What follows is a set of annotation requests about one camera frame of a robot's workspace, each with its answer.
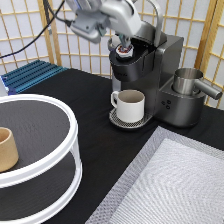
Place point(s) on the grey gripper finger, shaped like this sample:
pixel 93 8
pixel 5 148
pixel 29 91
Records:
pixel 125 41

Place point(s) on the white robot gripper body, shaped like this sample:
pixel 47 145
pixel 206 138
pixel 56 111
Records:
pixel 93 17

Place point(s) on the grey pod coffee machine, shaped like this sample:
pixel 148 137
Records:
pixel 150 71

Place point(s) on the white coffee pod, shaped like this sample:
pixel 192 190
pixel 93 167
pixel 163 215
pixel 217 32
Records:
pixel 124 53

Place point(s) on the wooden shoji folding screen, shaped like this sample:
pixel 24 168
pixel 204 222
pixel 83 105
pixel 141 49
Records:
pixel 28 33

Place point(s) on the white ceramic mug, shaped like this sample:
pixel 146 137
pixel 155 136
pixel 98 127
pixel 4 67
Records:
pixel 129 105

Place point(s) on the steel milk frother jug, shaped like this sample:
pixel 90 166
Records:
pixel 189 81

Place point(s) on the blue ribbed metal block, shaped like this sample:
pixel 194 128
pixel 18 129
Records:
pixel 29 75

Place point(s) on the white two-tier round shelf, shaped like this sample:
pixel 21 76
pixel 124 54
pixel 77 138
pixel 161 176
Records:
pixel 49 170

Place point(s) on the grey woven placemat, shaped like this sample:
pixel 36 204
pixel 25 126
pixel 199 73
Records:
pixel 172 180

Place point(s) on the tan wooden cup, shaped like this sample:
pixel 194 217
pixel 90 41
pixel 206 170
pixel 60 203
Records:
pixel 8 150

